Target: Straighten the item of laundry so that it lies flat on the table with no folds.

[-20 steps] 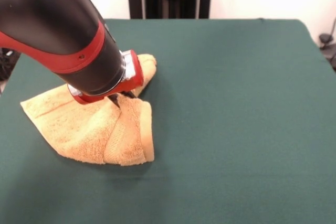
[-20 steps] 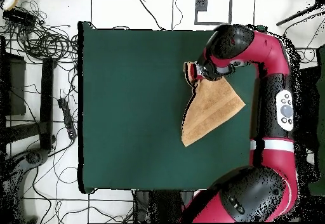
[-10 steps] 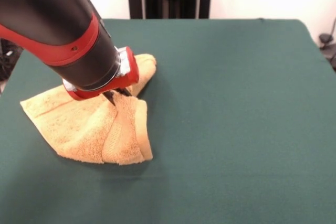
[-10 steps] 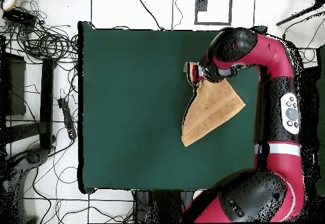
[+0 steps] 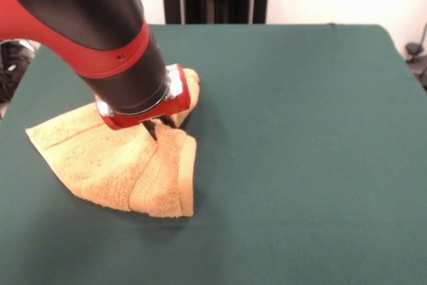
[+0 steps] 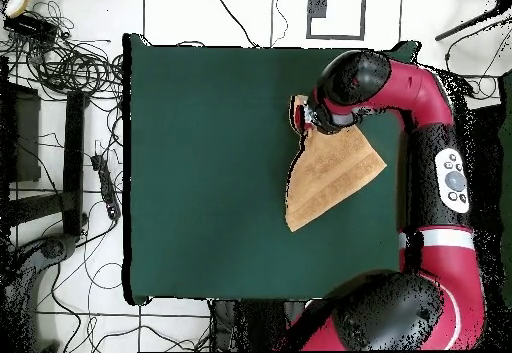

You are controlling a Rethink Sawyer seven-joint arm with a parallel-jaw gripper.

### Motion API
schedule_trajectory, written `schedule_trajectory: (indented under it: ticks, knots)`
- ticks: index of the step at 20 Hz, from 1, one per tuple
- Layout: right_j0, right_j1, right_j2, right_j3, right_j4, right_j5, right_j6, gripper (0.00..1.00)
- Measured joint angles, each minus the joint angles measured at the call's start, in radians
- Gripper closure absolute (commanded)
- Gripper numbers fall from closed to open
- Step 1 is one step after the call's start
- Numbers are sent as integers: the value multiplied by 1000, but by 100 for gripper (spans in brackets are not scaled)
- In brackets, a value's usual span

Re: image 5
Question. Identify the dark green table cloth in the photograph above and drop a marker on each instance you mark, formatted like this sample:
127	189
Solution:
300	131

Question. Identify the tan towel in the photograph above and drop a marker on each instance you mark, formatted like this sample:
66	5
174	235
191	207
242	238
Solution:
110	165

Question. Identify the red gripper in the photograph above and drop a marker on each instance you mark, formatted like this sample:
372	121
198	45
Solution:
180	104

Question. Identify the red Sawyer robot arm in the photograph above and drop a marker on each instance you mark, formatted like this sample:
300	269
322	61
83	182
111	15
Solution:
83	14

